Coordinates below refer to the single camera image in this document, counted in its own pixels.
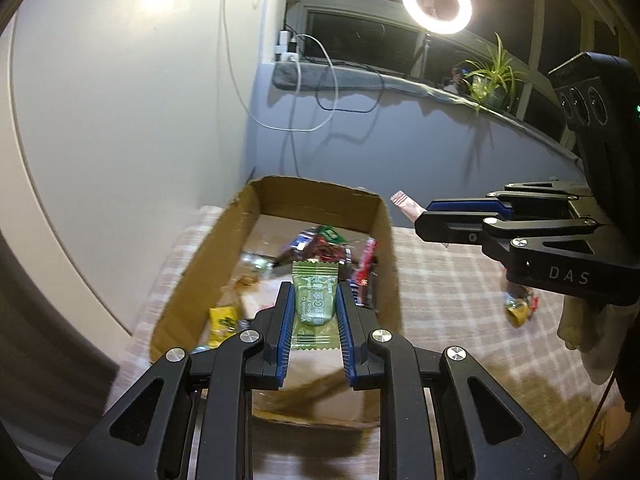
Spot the potted spider plant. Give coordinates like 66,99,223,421
457,32,528,116

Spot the yellow candy packet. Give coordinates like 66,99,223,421
207,305,243,348

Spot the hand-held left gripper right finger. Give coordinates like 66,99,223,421
336,282,578,480

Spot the dark red snack packet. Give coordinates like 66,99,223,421
300,237,351,266

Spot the short white cable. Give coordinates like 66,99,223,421
285,52,303,178

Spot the window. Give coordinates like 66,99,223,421
285,0,640,151

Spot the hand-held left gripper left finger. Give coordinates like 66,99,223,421
52,282,297,480

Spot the long white cable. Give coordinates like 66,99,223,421
222,0,341,132

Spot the brown carton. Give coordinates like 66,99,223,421
585,405,631,471

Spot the black looped cable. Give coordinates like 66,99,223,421
315,60,386,113

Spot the checked tablecloth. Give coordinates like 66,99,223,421
100,205,626,480

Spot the ring light stand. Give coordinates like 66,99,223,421
410,35,433,78

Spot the grey windowsill cloth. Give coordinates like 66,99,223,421
270,57,583,163

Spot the clear snack bag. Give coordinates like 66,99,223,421
502,282,541,328

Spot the white cloth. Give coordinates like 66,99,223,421
557,295,623,386

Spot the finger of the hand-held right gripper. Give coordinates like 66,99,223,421
415,211,608,263
426,179,593,218

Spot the pink snack packet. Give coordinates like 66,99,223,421
390,190,428,222

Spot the cardboard box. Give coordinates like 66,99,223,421
149,175,403,431

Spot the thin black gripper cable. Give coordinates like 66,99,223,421
570,367,621,461

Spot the green candy packet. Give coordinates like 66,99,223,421
290,259,343,353

